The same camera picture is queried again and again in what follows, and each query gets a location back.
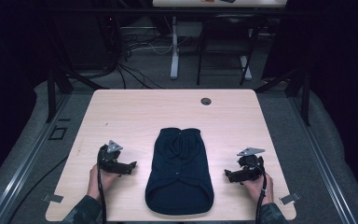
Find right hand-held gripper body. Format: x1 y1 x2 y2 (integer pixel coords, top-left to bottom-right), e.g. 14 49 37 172
236 147 266 182

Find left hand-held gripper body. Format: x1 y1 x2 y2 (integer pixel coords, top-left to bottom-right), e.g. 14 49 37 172
96 139 129 174

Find person's left hand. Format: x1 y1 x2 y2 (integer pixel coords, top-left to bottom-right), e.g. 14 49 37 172
87 164 122 202

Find person's right hand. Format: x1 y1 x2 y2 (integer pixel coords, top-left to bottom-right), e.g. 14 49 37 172
241 173 275 207

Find dark navy garment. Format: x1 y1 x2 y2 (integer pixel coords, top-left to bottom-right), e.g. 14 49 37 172
145 127 215 217

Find black chair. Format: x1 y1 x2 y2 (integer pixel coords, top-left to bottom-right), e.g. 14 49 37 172
196 13 262 87

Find white desk with legs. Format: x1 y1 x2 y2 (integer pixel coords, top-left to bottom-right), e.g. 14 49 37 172
152 0 288 80

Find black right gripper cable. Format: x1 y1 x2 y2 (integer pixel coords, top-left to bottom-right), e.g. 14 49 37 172
254 161 269 224

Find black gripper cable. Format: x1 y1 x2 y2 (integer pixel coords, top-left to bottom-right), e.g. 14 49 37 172
254 161 269 224
96 166 107 224

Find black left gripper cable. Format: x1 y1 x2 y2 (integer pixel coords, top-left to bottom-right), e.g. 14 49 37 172
96 166 107 224

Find grey metal table bracket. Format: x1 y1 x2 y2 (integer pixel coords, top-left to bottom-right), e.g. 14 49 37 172
279 191 301 206
41 193 64 204

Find aluminium floor rail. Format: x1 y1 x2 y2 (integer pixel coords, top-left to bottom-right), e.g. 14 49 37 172
0 92 73 224
287 92 358 224

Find black floor cable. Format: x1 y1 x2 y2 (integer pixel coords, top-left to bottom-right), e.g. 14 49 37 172
7 155 70 224

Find black metal frame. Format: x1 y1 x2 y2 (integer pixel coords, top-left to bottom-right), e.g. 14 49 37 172
40 6 312 127

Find tangle of floor cables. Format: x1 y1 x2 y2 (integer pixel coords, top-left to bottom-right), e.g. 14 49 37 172
105 15 190 91

